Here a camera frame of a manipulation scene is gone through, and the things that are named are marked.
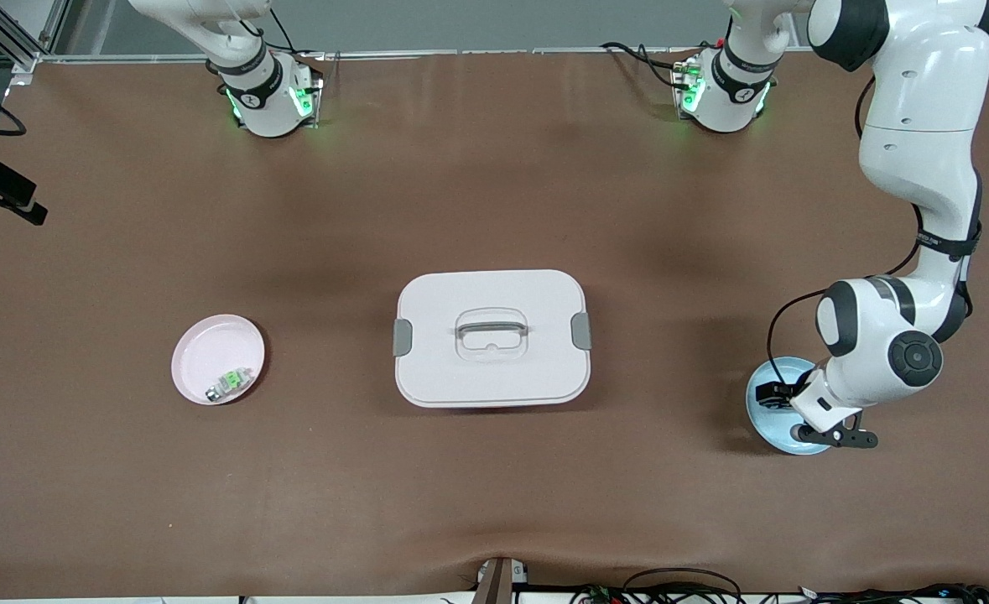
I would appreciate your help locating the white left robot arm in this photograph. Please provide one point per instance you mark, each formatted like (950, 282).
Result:
(922, 151)

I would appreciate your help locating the white lidded storage box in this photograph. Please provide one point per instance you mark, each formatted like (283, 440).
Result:
(494, 377)

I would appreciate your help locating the pink round plate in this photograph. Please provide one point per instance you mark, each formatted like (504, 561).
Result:
(209, 352)

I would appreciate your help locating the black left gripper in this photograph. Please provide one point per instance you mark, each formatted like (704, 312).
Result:
(783, 395)

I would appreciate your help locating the brown table mat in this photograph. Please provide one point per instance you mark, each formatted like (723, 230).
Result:
(494, 210)

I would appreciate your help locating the light blue round plate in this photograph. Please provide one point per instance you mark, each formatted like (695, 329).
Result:
(762, 419)

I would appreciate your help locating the metal table edge bracket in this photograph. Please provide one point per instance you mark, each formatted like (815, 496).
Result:
(498, 583)

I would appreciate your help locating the aluminium frame profile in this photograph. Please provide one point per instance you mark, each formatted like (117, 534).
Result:
(24, 59)

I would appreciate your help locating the green and white switch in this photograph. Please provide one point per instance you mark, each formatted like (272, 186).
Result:
(230, 383)

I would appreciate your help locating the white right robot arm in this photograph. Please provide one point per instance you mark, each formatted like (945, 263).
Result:
(268, 109)

